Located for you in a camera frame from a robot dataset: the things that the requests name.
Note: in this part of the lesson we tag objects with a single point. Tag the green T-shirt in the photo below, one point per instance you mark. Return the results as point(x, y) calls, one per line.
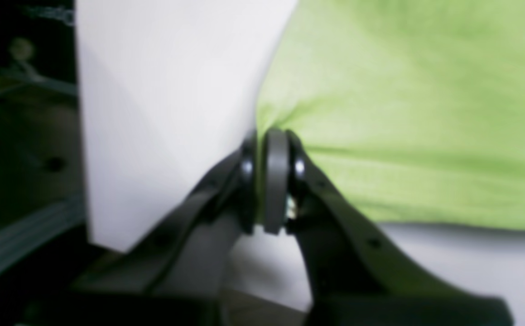
point(415, 109)

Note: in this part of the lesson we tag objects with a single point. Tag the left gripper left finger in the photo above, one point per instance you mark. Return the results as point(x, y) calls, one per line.
point(174, 275)

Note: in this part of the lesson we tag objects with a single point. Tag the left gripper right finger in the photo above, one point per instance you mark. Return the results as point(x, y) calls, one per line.
point(356, 274)

